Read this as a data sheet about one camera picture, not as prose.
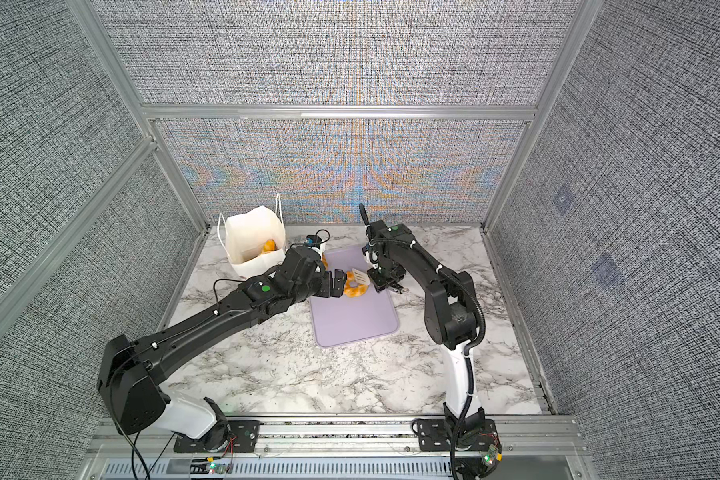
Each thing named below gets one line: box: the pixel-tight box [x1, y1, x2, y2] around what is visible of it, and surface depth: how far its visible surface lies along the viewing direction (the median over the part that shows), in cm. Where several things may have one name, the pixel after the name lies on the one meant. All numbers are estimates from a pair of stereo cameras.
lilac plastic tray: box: [310, 245, 399, 347], surface depth 94 cm
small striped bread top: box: [260, 239, 278, 254], surface depth 102 cm
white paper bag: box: [217, 193, 286, 280], surface depth 90 cm
